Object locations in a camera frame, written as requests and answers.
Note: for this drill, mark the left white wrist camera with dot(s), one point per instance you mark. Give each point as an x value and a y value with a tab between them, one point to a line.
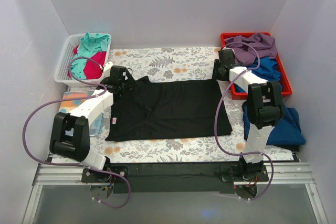
106	68

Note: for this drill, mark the purple t-shirt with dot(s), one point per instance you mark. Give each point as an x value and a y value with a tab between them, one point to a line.
245	56

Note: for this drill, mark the white plastic basket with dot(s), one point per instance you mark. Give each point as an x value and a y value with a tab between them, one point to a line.
67	58

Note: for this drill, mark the aluminium rail frame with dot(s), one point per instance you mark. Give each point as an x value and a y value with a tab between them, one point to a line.
284	173

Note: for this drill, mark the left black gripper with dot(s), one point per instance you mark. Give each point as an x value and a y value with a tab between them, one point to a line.
125	85

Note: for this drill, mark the blue t-shirt in bin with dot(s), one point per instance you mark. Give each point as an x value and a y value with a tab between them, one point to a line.
267	70

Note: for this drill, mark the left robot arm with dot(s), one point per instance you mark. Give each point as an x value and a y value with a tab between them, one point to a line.
70	137

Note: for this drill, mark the colourful checked towel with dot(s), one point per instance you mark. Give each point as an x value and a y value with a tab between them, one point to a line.
66	106

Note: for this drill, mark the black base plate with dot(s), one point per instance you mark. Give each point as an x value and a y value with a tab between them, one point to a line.
185	177

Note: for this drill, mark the magenta t-shirt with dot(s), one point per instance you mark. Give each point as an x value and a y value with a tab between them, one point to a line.
86	69

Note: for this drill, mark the red plastic bin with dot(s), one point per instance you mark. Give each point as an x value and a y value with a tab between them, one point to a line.
286	88

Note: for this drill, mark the teal t-shirt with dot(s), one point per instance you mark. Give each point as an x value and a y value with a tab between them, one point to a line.
91	43

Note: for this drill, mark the folded blue t-shirt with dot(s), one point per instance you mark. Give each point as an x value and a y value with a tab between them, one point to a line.
291	129

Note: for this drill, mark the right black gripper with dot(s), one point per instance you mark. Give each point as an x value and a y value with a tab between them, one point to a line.
218	71

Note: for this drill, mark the black t-shirt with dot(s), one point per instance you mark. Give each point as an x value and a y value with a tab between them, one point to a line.
168	110

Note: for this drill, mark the floral patterned table mat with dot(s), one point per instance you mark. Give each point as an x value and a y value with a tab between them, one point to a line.
165	65

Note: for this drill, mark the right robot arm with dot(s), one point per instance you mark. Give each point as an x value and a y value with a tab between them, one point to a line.
258	90

